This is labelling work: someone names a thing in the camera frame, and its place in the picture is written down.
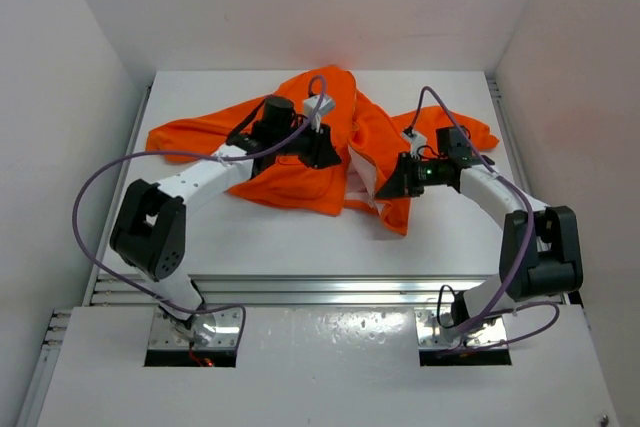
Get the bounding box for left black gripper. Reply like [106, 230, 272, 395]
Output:
[273, 115, 341, 169]

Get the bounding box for white front cover panel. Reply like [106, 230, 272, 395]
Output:
[39, 306, 618, 426]

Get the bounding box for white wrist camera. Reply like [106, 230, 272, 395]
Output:
[303, 94, 335, 132]
[402, 128, 427, 158]

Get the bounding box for right black thin cable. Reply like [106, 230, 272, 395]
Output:
[437, 285, 459, 332]

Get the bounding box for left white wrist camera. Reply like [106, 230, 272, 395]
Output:
[303, 94, 335, 132]

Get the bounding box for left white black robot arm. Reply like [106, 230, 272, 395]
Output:
[109, 94, 341, 327]

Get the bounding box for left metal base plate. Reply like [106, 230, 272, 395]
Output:
[148, 307, 245, 351]

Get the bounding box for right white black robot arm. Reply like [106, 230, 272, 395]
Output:
[375, 127, 584, 333]

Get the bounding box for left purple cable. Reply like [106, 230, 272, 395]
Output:
[72, 75, 329, 348]

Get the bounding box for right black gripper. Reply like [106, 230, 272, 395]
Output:
[377, 152, 447, 199]

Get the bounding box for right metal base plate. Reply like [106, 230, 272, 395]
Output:
[414, 307, 506, 351]

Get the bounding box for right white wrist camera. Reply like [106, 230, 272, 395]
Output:
[402, 128, 427, 158]

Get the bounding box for orange zip jacket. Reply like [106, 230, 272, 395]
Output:
[145, 64, 501, 237]

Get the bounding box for aluminium extrusion rail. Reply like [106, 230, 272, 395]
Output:
[89, 274, 566, 306]

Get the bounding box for metal base plate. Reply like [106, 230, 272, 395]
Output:
[414, 307, 506, 351]
[148, 307, 245, 351]

